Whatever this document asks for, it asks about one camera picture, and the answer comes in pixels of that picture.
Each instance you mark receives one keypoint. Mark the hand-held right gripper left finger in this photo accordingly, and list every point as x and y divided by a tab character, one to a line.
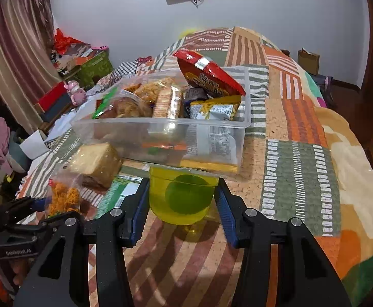
140	211

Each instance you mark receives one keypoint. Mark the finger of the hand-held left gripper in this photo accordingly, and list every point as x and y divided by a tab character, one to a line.
58	219
40	203

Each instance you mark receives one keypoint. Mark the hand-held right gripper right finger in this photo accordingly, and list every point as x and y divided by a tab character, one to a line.
226	217

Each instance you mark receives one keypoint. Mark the bag of orange snacks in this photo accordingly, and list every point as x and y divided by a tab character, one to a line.
66	196

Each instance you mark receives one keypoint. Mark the yellow green jelly cup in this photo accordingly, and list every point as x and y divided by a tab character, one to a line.
183	198

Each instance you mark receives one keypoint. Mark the clear plastic container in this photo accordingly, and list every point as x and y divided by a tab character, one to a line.
160	134

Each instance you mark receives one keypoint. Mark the bag of brown fried snacks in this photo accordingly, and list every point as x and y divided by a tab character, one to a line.
125	108

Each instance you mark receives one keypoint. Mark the yellow white snack packet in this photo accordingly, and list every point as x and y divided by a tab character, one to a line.
216	110

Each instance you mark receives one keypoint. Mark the clear biscuit pack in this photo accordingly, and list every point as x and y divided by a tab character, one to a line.
168	102

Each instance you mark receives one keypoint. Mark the orange printed snack packet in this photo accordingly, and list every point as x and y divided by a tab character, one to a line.
132	87

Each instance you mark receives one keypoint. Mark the blue snack bag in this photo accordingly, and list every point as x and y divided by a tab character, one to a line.
194	95

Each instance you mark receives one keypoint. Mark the red snack bag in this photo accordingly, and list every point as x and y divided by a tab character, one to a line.
205	76

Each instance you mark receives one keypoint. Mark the white paper box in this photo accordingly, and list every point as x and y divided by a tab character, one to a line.
34	145

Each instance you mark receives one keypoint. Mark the bagged bread slice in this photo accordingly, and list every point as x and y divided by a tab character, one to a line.
93	163

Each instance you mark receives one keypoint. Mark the light blue cloth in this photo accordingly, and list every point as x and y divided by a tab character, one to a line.
61	124

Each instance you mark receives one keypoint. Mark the patchwork blanket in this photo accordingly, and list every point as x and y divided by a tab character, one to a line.
301	166

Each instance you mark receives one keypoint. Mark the dark blue box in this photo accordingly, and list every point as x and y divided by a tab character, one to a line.
56	110

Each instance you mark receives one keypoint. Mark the red box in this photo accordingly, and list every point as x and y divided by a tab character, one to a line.
50	96

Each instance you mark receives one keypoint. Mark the pink plush toy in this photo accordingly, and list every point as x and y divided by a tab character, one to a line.
76	93

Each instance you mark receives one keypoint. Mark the checkered cloth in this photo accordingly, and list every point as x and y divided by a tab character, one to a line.
125	68

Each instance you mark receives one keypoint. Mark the green storage box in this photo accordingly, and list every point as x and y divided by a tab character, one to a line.
95	67

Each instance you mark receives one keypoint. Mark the pile of papers and clothes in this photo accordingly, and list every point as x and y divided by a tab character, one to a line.
71	59

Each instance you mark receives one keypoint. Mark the striped curtain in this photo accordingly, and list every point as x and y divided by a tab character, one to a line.
13	54

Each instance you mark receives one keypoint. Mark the red plastic bag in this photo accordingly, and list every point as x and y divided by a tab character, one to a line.
64	41

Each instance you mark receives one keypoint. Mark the dark bag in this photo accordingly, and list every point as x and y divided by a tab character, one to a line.
324	83

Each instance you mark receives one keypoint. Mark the cardboard box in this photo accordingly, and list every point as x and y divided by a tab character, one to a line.
308	62

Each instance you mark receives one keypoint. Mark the yellow hoop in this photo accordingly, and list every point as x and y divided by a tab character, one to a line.
184	33

